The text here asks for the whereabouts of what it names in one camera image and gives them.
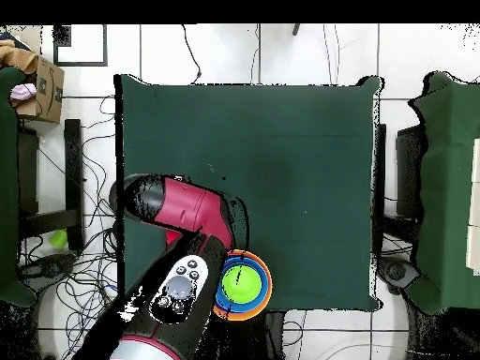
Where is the dark green tablecloth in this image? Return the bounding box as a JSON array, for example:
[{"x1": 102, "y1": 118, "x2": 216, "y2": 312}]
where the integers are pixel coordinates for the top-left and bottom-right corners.
[{"x1": 113, "y1": 73, "x2": 385, "y2": 314}]

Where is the tangle of floor cables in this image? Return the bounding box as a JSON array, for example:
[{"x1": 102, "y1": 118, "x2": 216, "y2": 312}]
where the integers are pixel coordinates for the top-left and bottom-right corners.
[{"x1": 18, "y1": 95, "x2": 127, "y2": 360}]

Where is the deep blue bowl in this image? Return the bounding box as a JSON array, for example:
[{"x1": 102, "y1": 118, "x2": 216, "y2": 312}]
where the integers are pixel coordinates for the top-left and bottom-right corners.
[{"x1": 215, "y1": 255, "x2": 270, "y2": 314}]

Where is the lime green cup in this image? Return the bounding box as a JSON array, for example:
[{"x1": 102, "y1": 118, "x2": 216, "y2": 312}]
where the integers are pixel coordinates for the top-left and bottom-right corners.
[{"x1": 49, "y1": 228, "x2": 69, "y2": 249}]

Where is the green bowl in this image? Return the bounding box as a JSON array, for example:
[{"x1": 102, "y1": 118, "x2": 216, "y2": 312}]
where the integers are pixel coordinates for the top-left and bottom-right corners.
[{"x1": 220, "y1": 263, "x2": 263, "y2": 305}]

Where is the white box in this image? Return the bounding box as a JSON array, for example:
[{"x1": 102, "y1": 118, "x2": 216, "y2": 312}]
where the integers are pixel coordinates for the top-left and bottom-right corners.
[{"x1": 465, "y1": 137, "x2": 480, "y2": 277}]

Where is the pink cloth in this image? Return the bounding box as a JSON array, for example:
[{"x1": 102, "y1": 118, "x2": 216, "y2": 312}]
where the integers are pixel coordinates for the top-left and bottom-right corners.
[{"x1": 9, "y1": 82, "x2": 38, "y2": 101}]

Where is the cardboard box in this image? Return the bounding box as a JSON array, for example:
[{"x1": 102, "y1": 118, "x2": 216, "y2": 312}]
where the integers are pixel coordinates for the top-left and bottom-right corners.
[{"x1": 9, "y1": 55, "x2": 66, "y2": 125}]

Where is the black cabinet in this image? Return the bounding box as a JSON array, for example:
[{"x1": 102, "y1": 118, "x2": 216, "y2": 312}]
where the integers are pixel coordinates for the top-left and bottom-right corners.
[{"x1": 395, "y1": 123, "x2": 427, "y2": 218}]

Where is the light orange bowl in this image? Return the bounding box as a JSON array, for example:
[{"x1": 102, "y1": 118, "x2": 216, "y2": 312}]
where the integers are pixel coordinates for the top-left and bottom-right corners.
[{"x1": 212, "y1": 248, "x2": 274, "y2": 322}]

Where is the brown crumpled paper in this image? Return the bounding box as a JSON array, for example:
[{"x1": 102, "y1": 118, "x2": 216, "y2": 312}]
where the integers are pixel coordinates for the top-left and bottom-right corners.
[{"x1": 0, "y1": 38, "x2": 40, "y2": 76}]

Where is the green cloth covered table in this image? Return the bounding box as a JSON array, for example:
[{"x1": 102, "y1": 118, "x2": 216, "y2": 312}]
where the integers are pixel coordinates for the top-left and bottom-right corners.
[
  {"x1": 0, "y1": 66, "x2": 38, "y2": 308},
  {"x1": 406, "y1": 70, "x2": 480, "y2": 316}
]

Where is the black square frame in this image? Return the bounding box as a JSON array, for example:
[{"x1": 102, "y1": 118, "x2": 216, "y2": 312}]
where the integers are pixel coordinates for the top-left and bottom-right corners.
[{"x1": 52, "y1": 23, "x2": 109, "y2": 68}]

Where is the black bench frame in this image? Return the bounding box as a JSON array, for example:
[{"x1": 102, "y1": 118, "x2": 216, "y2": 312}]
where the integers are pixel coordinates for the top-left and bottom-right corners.
[{"x1": 16, "y1": 118, "x2": 85, "y2": 252}]

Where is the grey floor equipment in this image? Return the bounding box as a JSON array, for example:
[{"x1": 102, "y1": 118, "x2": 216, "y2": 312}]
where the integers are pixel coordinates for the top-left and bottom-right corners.
[{"x1": 376, "y1": 256, "x2": 419, "y2": 295}]

